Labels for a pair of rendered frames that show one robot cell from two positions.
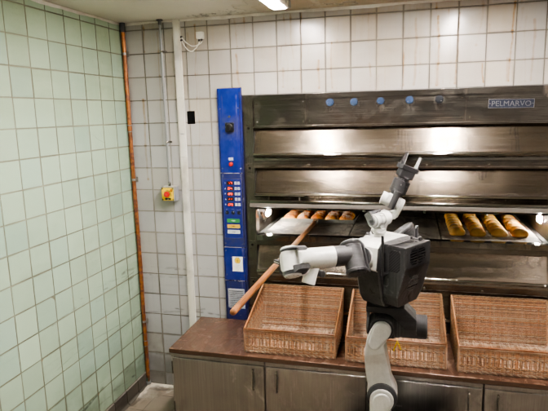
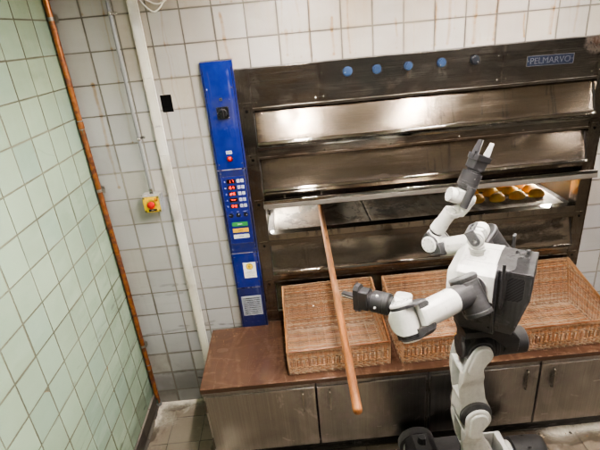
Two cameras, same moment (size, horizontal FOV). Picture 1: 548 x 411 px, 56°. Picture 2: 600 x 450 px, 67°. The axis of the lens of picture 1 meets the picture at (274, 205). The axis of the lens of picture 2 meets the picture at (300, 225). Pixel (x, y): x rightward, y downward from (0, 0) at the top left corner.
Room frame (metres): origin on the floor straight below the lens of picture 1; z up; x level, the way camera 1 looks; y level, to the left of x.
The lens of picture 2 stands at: (1.06, 0.57, 2.27)
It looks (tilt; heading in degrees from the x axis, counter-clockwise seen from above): 24 degrees down; 345
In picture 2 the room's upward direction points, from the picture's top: 5 degrees counter-clockwise
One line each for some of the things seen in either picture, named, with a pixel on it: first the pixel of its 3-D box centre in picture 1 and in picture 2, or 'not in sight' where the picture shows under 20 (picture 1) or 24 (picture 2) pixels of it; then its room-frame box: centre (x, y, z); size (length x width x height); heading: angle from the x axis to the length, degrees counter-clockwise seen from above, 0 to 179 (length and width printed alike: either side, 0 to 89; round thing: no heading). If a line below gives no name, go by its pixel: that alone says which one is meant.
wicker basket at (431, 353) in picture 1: (395, 325); (438, 312); (2.92, -0.71, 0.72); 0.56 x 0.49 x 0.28; 76
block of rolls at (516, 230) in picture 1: (483, 223); (488, 182); (3.46, -1.42, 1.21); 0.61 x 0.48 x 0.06; 165
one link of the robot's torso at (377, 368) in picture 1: (381, 360); (471, 378); (2.35, -0.50, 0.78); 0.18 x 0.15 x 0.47; 166
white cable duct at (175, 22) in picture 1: (185, 194); (173, 200); (3.53, 0.60, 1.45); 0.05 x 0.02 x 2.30; 75
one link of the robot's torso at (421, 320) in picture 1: (396, 319); (491, 336); (2.33, -0.57, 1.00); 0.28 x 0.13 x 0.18; 76
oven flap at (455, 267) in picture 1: (393, 263); (420, 244); (3.18, -0.75, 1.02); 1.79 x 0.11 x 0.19; 75
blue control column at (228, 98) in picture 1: (271, 221); (253, 198); (4.35, 0.03, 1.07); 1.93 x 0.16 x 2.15; 165
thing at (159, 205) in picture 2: (170, 193); (153, 202); (3.53, 0.71, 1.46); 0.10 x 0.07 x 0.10; 75
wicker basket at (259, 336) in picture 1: (296, 318); (332, 322); (3.07, -0.12, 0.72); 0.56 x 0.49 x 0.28; 76
